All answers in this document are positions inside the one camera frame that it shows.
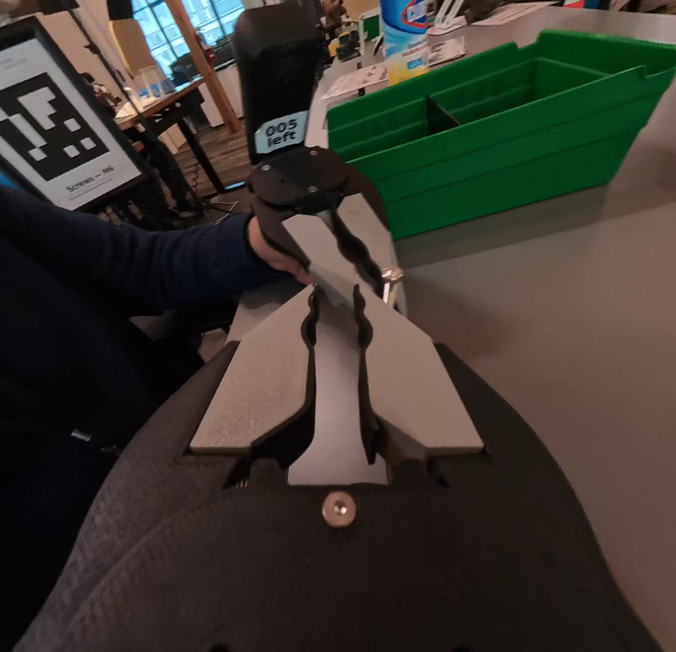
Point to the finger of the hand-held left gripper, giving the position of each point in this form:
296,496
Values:
311,240
377,224

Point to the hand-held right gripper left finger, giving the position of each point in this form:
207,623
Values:
259,393

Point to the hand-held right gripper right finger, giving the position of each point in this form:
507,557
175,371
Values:
412,393

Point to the silver hex bolt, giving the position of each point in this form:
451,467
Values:
392,277

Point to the person's left forearm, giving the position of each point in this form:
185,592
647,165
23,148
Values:
132,250

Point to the person's left hand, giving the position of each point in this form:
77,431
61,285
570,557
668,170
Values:
266,253

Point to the printed paper sheet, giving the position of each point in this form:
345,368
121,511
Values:
348,84
512,13
446,49

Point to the yellow black tool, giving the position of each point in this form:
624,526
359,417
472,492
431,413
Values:
346,44

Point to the wooden workbench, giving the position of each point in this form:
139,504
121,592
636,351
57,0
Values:
169,96

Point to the disinfectant wipes canister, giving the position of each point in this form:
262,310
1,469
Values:
404,34

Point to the green plastic bin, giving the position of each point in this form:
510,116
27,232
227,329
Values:
501,176

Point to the large paned window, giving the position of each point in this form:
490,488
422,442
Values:
153,7

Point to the white desk lamp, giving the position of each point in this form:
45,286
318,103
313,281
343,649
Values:
449,7

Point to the person's dark clothing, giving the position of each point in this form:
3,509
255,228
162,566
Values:
63,409

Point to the black framed tag display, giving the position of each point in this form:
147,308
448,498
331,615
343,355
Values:
63,118

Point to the wooden post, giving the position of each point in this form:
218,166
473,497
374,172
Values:
195,44

